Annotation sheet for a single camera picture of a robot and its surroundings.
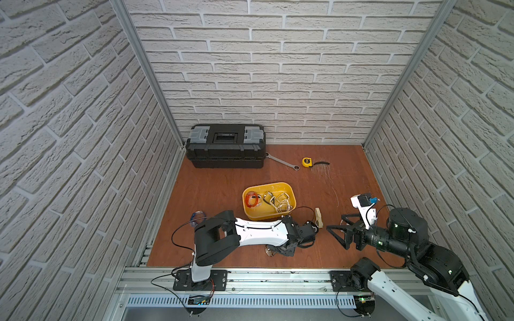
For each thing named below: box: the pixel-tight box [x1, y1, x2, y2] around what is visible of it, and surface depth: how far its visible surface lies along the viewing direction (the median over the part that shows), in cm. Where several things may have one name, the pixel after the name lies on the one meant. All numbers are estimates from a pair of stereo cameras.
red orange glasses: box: [244, 191, 262, 208], surface depth 96 cm
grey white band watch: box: [263, 190, 276, 205], surface depth 97 cm
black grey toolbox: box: [185, 123, 267, 169], surface depth 100 cm
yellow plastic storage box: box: [242, 181, 298, 221], surface depth 95 cm
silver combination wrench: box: [265, 151, 300, 172], surface depth 113 cm
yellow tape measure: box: [301, 157, 313, 168], surface depth 112 cm
